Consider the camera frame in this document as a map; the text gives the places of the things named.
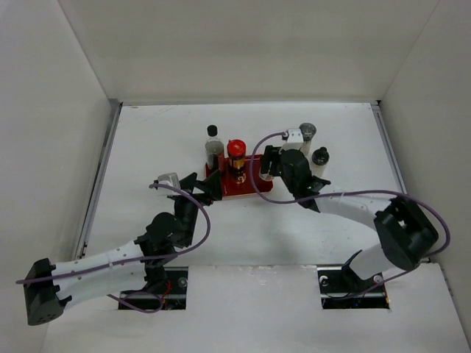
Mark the red lid sauce jar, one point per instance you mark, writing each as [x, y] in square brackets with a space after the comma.
[236, 151]

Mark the white shaker black knob lid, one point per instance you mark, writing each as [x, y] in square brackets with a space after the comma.
[319, 160]

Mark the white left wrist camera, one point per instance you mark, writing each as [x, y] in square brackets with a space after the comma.
[169, 179]

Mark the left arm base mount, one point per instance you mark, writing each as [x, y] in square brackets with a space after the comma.
[171, 294]

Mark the salt grinder black clear top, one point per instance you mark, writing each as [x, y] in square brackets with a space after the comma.
[308, 130]

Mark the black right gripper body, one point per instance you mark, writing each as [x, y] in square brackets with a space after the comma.
[274, 154]

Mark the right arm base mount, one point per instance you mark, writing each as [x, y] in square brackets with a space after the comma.
[341, 289]

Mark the soy sauce bottle red label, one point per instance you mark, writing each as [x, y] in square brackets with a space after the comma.
[214, 149]

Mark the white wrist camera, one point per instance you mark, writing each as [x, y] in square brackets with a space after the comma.
[169, 179]
[293, 139]

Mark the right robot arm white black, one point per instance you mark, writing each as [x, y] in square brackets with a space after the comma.
[405, 235]

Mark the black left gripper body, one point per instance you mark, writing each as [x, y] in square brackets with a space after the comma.
[187, 209]

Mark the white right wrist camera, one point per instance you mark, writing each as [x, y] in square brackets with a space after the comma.
[293, 139]

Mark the red lacquer tray gold emblem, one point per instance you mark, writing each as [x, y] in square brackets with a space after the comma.
[230, 188]

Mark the small jar white lid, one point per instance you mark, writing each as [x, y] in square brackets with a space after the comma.
[266, 177]

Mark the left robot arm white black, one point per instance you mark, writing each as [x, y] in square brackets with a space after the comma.
[138, 266]

